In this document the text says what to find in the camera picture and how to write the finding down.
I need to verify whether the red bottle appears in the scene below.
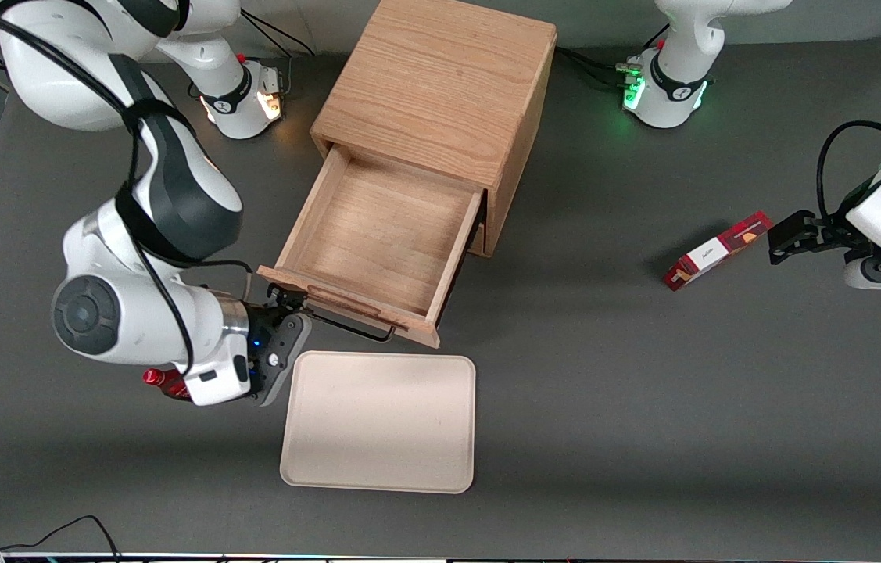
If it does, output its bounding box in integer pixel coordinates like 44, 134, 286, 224
142, 368, 192, 402

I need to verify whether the red cookie box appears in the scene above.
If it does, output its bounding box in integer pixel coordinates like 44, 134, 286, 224
664, 210, 774, 292

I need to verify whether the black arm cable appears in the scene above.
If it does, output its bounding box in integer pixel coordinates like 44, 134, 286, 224
0, 0, 253, 376
815, 66, 881, 224

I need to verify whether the black right base cable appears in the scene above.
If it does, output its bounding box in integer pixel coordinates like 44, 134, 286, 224
239, 9, 316, 57

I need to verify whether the black cable at table edge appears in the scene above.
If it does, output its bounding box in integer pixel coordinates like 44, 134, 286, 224
0, 515, 122, 563

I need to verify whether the black left base cable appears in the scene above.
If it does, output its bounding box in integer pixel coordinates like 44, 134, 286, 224
556, 45, 632, 88

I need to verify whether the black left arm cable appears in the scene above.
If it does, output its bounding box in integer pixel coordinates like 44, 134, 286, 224
815, 66, 881, 224

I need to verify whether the beige plastic tray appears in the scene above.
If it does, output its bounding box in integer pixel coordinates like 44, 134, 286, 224
280, 351, 477, 495

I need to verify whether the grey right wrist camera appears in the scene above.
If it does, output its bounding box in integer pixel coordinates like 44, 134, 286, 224
255, 311, 313, 407

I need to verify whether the wooden drawer with black handle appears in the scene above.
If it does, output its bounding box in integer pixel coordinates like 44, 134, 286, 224
256, 143, 485, 349

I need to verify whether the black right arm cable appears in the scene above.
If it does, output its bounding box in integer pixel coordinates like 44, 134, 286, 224
0, 0, 253, 376

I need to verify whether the black base cable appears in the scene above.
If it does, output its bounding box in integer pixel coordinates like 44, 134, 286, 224
239, 9, 316, 57
556, 45, 632, 88

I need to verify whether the wooden drawer cabinet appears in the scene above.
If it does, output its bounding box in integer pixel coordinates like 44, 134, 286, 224
310, 0, 558, 257

